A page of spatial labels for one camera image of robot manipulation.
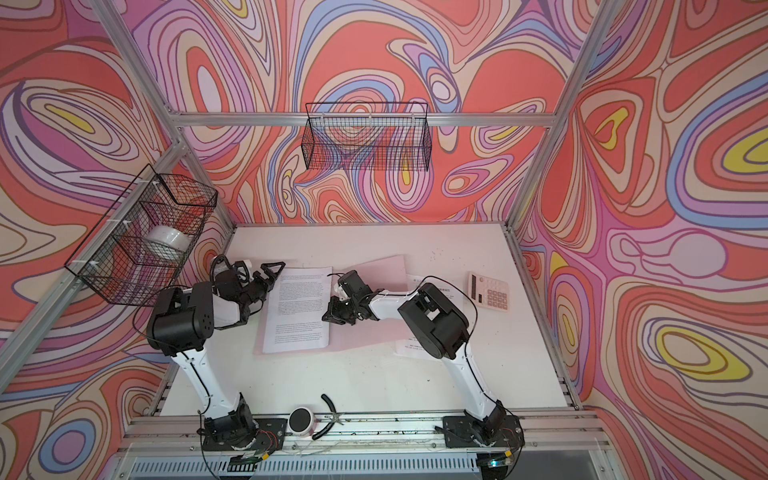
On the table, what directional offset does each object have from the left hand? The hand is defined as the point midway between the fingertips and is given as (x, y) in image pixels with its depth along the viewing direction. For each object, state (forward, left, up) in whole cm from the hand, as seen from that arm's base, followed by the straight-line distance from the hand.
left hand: (285, 270), depth 99 cm
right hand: (-16, -15, -6) cm, 23 cm away
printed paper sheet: (-11, -5, -5) cm, 13 cm away
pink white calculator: (-6, -68, -5) cm, 69 cm away
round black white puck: (-45, -13, -2) cm, 47 cm away
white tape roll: (-8, +21, +25) cm, 34 cm away
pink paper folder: (0, -34, -2) cm, 34 cm away
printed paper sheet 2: (-24, -42, -6) cm, 49 cm away
